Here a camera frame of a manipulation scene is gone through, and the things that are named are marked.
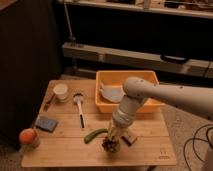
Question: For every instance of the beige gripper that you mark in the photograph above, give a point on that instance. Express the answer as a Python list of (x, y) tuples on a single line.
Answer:
[(114, 132)]

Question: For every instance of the dark purple grapes bunch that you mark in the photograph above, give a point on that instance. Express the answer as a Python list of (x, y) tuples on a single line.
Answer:
[(110, 145)]

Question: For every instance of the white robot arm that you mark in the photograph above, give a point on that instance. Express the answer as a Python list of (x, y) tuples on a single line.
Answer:
[(136, 91)]

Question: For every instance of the white plastic cup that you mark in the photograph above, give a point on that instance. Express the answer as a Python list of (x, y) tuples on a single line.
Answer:
[(61, 91)]

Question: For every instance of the dark rectangular block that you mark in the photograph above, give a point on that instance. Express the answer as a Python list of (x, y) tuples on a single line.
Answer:
[(129, 138)]

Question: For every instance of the green cucumber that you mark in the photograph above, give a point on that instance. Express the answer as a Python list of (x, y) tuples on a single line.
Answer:
[(88, 138)]

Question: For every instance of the white cloth in bin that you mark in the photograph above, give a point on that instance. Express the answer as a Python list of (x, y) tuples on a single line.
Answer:
[(111, 93)]

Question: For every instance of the orange plastic bin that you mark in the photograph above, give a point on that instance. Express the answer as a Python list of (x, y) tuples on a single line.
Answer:
[(115, 79)]

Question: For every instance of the blue sponge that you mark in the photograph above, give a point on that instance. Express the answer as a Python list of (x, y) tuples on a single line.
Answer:
[(46, 124)]

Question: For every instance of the small dark utensil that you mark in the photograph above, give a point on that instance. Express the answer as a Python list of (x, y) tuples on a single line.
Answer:
[(48, 103)]

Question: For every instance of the orange peach fruit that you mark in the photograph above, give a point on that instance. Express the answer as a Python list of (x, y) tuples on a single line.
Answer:
[(27, 136)]

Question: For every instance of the metal shelf rack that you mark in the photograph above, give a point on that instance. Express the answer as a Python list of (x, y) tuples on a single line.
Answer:
[(136, 32)]

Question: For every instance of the white handled spatula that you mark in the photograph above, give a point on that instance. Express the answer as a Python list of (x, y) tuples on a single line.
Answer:
[(78, 100)]

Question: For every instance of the black handle on shelf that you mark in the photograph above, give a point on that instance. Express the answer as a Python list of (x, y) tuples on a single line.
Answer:
[(173, 59)]

